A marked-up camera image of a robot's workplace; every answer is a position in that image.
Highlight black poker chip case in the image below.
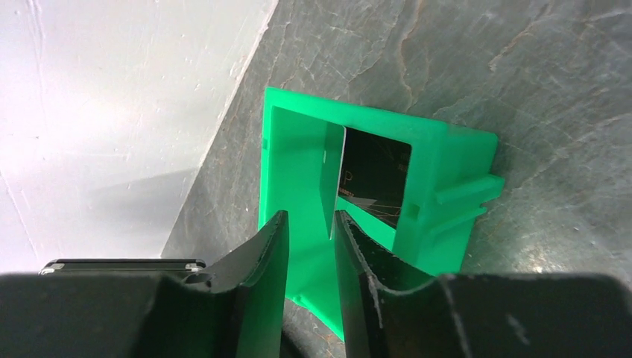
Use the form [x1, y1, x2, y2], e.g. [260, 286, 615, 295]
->
[39, 259, 206, 274]

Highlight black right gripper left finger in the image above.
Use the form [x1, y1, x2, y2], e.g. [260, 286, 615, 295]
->
[1, 210, 289, 357]

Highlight green plastic bin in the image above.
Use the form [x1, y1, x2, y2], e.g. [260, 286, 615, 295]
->
[259, 87, 504, 337]

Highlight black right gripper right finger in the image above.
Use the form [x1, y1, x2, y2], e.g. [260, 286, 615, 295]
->
[335, 210, 631, 357]

